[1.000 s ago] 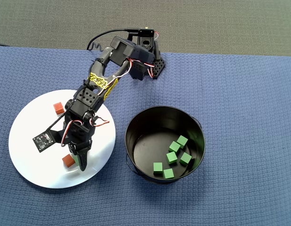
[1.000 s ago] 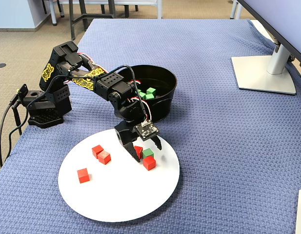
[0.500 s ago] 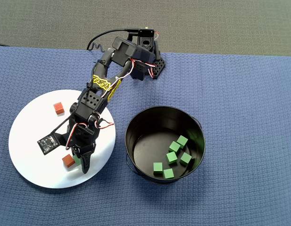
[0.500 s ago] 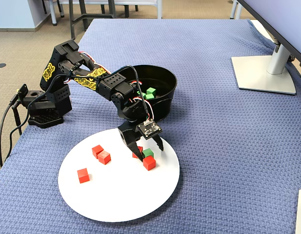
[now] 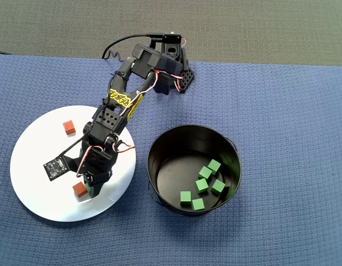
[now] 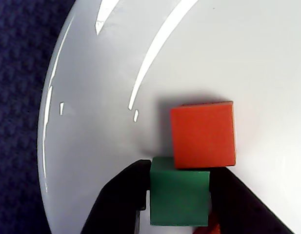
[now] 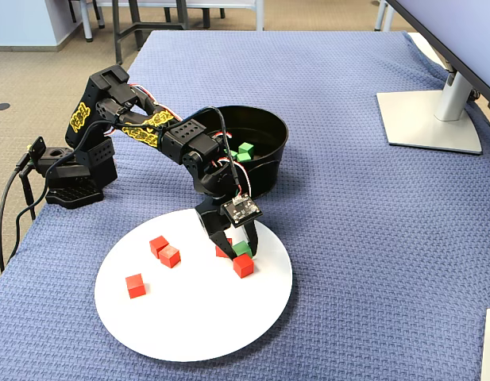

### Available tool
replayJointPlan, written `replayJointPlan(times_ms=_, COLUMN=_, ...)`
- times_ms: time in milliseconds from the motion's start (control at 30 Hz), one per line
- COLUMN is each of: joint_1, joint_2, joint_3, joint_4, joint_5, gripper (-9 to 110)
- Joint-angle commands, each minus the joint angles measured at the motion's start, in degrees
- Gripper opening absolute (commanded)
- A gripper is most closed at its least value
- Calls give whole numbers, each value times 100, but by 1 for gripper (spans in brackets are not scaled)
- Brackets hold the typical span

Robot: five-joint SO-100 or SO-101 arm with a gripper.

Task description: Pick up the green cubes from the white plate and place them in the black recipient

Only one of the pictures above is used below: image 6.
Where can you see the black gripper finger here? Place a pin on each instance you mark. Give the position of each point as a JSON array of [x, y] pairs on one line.
[[116, 202], [238, 207]]

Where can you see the green wooden cube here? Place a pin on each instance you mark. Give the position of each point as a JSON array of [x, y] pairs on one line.
[[179, 197]]

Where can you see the white round plate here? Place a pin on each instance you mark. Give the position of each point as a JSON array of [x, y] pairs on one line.
[[213, 48]]

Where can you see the red wooden cube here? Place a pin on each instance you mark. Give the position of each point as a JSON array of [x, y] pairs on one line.
[[204, 136], [208, 228]]

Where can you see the blue woven tablecloth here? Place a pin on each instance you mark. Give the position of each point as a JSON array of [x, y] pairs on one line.
[[16, 122]]

